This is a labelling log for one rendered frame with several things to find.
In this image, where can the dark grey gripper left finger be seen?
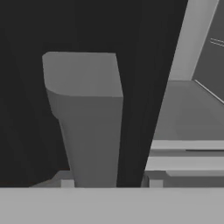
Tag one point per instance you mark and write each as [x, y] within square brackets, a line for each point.
[62, 178]

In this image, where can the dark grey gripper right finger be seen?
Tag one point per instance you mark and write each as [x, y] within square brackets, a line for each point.
[153, 181]

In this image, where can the black fridge door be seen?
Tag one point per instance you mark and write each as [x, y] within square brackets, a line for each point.
[23, 87]

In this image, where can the pale grey drawer front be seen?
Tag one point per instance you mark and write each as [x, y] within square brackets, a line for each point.
[189, 163]

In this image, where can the grey cupboard door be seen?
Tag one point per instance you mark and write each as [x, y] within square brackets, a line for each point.
[211, 67]

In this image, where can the pale grey cupboard side panel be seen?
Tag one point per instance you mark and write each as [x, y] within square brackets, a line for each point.
[189, 43]

